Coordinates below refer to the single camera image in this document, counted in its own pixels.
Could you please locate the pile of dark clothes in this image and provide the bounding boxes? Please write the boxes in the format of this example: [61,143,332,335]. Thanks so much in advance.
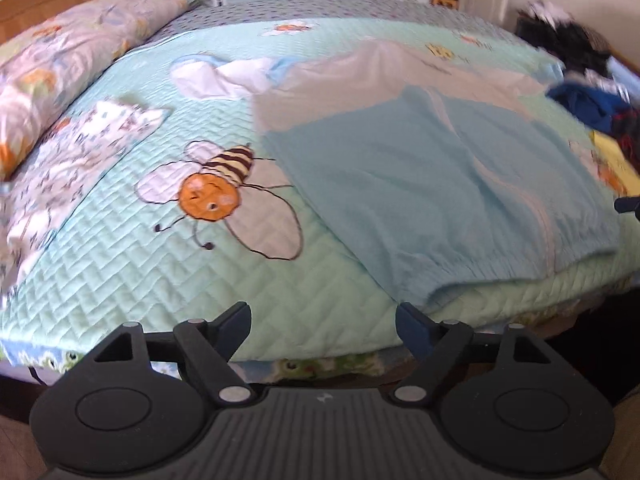
[515,2,613,76]

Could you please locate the mint green quilted bedspread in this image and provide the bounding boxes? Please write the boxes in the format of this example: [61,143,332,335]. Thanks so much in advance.
[0,12,640,361]

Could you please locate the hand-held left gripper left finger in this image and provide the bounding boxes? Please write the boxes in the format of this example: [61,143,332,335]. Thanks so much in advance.
[92,301,252,407]

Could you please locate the floral pillow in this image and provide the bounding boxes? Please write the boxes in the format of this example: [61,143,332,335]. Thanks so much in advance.
[0,0,188,181]

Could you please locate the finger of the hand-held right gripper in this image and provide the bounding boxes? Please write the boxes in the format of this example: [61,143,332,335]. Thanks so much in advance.
[614,197,640,221]

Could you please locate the light blue white jacket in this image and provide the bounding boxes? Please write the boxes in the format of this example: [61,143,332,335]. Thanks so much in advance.
[170,40,623,311]

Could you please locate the folded light blue blanket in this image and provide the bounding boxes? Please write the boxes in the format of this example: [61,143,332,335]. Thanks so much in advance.
[607,57,640,106]

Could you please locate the letter print white blanket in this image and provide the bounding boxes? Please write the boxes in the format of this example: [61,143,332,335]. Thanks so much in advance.
[0,100,166,306]

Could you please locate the blue green patterned sheet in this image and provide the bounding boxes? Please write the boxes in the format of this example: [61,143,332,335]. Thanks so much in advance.
[0,337,416,381]

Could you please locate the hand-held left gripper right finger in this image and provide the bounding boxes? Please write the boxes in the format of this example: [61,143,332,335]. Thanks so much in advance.
[392,302,556,406]

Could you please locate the wooden headboard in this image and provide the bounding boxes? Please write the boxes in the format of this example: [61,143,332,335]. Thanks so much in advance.
[0,0,103,43]

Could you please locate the blue quilted sweater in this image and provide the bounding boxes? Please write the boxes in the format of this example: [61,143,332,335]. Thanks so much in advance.
[547,80,631,136]

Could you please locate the navy sweater red stripes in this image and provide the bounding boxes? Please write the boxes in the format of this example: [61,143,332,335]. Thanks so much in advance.
[610,110,640,161]

